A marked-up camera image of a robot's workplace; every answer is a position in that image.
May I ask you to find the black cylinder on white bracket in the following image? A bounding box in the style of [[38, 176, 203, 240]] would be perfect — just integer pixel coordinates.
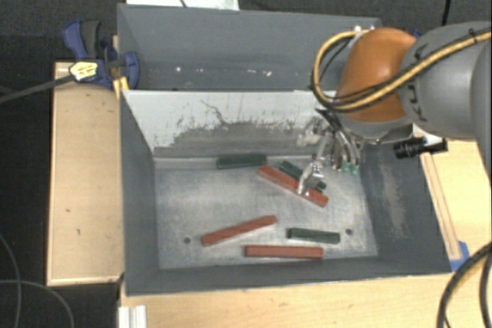
[[393, 133, 449, 161]]

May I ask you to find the dark green flat block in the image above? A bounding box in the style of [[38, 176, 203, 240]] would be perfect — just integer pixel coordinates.
[[278, 160, 328, 194], [215, 152, 268, 171], [285, 227, 342, 245]]

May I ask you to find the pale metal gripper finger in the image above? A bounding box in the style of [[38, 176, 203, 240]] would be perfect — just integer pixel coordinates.
[[296, 162, 317, 197], [311, 164, 327, 192]]

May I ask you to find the red-brown flat block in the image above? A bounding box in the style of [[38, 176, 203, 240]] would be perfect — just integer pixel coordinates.
[[257, 164, 330, 209], [200, 214, 278, 248], [244, 244, 325, 260]]

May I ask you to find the grey metal bin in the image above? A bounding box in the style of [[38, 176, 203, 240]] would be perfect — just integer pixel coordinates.
[[116, 2, 453, 295]]

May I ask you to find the pale wood board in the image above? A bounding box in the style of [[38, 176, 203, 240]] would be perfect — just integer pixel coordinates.
[[45, 61, 126, 287]]

